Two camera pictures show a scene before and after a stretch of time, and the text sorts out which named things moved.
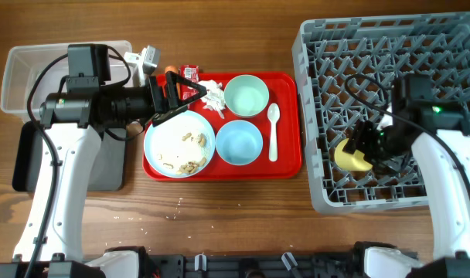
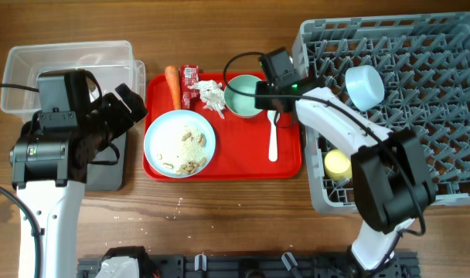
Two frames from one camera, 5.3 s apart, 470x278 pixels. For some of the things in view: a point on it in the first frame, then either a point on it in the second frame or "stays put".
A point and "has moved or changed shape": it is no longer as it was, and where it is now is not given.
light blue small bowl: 239,142 -> 364,86
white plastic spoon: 273,115 stays put
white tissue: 214,98 stays put
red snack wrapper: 192,73 stays put
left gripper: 173,104 -> 124,118
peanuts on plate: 190,167 stays put
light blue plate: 180,147 stays put
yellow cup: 349,161 has moved or changed shape
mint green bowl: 246,96 stays put
